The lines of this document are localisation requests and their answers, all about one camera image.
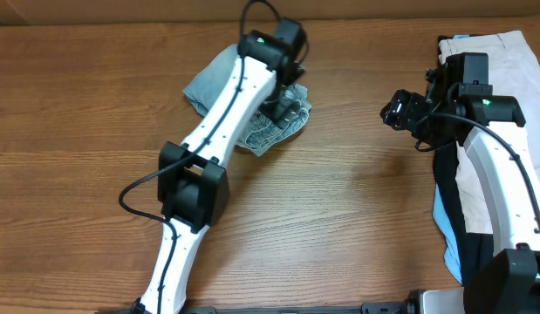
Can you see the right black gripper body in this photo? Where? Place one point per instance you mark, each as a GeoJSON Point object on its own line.
{"type": "Point", "coordinates": [400, 110]}

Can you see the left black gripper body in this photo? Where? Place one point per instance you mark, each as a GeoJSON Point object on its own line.
{"type": "Point", "coordinates": [283, 106]}

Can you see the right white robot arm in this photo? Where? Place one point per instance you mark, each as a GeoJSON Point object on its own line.
{"type": "Point", "coordinates": [460, 106]}

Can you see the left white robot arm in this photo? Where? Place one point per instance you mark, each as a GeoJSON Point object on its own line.
{"type": "Point", "coordinates": [193, 186]}

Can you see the light blue garment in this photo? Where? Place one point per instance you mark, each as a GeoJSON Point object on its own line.
{"type": "Point", "coordinates": [461, 253]}

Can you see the beige shorts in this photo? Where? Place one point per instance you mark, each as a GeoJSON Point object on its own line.
{"type": "Point", "coordinates": [513, 71]}

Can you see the black garment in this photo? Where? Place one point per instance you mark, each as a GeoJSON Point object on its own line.
{"type": "Point", "coordinates": [476, 215]}

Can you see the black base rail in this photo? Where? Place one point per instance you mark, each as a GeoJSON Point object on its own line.
{"type": "Point", "coordinates": [365, 308]}

